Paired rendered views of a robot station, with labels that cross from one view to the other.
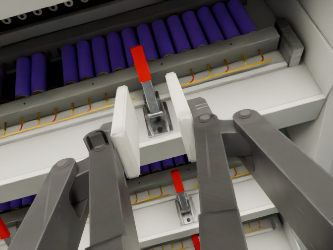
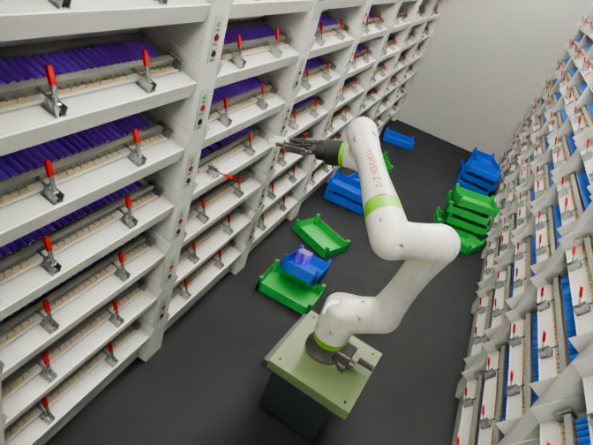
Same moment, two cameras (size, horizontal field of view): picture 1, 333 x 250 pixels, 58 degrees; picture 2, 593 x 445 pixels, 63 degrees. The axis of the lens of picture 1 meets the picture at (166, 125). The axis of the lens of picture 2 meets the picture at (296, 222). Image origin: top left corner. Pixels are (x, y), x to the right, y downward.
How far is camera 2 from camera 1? 1.81 m
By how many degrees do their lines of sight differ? 60
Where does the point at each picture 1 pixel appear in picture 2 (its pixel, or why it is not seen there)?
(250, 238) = (236, 220)
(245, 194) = (248, 186)
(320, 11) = (271, 124)
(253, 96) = (261, 146)
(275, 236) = (243, 216)
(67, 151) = (236, 162)
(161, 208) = (230, 195)
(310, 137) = (266, 160)
